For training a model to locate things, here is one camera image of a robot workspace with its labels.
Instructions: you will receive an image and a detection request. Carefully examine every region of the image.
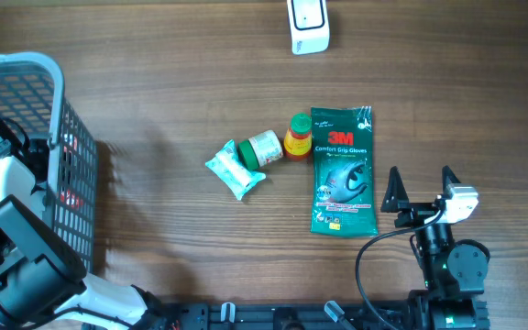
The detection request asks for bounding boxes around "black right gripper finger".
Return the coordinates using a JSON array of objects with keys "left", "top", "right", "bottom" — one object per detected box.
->
[
  {"left": 380, "top": 166, "right": 410, "bottom": 212},
  {"left": 442, "top": 166, "right": 461, "bottom": 193}
]

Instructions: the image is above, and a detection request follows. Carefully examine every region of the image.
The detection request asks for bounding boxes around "green 3M gloves packet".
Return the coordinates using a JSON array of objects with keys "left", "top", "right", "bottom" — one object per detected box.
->
[{"left": 311, "top": 106, "right": 378, "bottom": 237}]

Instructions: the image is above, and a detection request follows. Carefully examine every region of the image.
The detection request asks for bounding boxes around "chilli sauce bottle green cap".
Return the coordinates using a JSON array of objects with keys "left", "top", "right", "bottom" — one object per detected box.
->
[{"left": 283, "top": 113, "right": 313, "bottom": 161}]

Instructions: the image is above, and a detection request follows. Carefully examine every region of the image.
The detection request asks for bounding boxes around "small jar green lid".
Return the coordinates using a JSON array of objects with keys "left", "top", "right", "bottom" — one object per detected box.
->
[{"left": 238, "top": 130, "right": 283, "bottom": 171}]

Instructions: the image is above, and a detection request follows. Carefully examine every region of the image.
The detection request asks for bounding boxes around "pale green small packet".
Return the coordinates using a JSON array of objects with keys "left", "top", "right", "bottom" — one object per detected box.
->
[{"left": 205, "top": 139, "right": 266, "bottom": 201}]

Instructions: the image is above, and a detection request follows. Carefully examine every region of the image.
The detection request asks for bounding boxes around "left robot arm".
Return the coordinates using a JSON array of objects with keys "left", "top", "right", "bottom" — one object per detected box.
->
[{"left": 0, "top": 117, "right": 166, "bottom": 329}]

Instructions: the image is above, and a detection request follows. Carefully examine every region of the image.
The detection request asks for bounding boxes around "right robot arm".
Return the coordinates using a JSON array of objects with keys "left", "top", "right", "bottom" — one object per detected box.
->
[{"left": 380, "top": 166, "right": 490, "bottom": 300}]

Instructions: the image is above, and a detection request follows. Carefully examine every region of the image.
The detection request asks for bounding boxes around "white barcode scanner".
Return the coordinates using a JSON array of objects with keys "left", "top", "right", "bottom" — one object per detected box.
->
[{"left": 286, "top": 0, "right": 330, "bottom": 55}]

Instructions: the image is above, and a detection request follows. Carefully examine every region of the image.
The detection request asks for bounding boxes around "grey plastic shopping basket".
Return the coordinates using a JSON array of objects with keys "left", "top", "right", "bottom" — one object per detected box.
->
[{"left": 0, "top": 52, "right": 99, "bottom": 271}]

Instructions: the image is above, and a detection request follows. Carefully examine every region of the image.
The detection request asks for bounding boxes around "black right camera cable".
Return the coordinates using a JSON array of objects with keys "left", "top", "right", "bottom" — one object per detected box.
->
[{"left": 354, "top": 196, "right": 448, "bottom": 330}]

